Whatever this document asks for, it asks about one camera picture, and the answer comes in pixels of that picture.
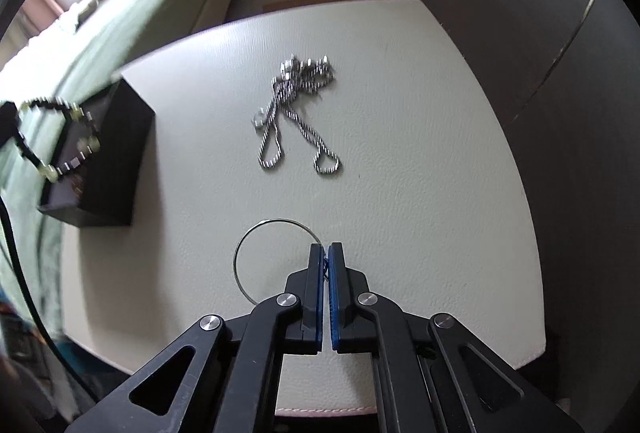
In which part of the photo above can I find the black square gift box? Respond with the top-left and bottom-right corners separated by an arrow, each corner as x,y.
37,78 -> 156,229

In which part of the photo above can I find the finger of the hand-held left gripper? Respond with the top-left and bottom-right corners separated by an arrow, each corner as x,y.
0,103 -> 19,150

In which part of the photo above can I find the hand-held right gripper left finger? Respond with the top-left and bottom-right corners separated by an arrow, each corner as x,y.
65,243 -> 326,433

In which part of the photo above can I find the bed with green sheet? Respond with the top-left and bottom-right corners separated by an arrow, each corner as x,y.
0,0 -> 239,349

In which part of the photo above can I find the thin silver bangle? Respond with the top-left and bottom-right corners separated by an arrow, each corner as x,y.
233,218 -> 326,307

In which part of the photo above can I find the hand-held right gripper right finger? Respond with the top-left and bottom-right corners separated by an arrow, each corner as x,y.
327,242 -> 585,433

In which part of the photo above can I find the silver chain necklace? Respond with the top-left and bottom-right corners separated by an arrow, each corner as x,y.
250,55 -> 344,180

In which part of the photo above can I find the narrow pink curtain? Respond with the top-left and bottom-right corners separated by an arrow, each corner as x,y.
29,0 -> 67,30

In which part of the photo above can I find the black bead bracelet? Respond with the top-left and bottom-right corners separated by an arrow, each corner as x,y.
12,96 -> 102,184

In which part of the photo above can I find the black cable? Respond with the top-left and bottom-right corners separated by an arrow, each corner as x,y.
0,193 -> 107,414

